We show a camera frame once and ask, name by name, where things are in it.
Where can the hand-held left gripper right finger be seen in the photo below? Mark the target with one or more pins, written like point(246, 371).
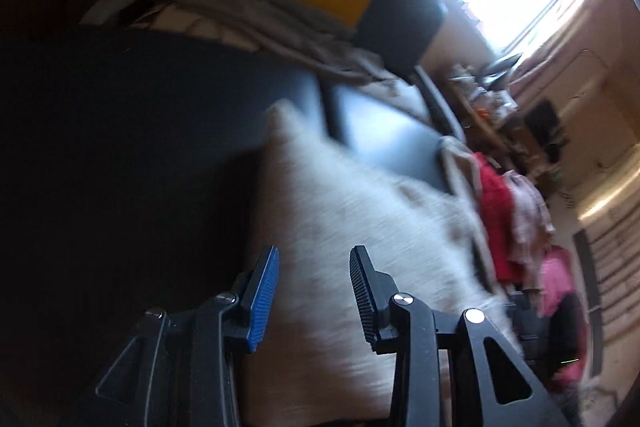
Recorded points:
point(361, 292)

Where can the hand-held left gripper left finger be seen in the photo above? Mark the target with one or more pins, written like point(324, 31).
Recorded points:
point(262, 292)

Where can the white fluffy cushion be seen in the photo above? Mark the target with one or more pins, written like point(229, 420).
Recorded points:
point(330, 207)

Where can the red garment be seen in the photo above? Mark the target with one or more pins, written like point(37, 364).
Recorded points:
point(495, 202)

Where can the beige knit garment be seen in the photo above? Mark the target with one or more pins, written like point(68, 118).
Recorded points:
point(460, 162)

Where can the pale pink garment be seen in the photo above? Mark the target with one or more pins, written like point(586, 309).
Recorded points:
point(530, 217)

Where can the hot pink garment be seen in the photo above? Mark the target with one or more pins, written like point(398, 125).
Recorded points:
point(557, 277)

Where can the wooden side shelf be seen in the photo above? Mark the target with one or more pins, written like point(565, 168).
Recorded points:
point(492, 132)

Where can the dark blue sofa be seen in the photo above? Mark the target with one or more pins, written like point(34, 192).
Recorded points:
point(125, 132)

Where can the cluster of bottles and boxes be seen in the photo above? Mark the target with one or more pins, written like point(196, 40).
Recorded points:
point(482, 94)

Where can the white slatted panel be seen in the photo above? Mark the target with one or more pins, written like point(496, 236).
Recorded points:
point(612, 277)

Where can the printed sheet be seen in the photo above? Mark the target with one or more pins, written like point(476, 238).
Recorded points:
point(200, 24)

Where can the grey cloth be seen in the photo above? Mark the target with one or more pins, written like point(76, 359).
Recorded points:
point(240, 7)

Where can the brown curtain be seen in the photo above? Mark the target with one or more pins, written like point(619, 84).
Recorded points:
point(560, 42)

